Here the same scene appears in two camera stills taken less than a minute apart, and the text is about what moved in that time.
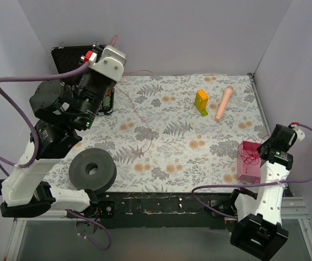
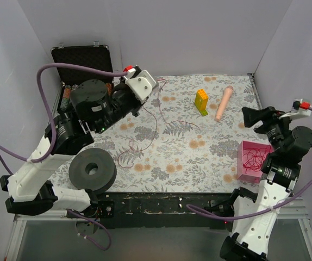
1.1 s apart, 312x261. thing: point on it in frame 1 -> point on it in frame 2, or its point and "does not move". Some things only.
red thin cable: [113, 42] -> [156, 125]
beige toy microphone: [228, 91] does not move
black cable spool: [102, 180] does not move
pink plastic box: [249, 162] does not move
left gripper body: [101, 88] -> [133, 99]
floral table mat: [176, 133] does not move
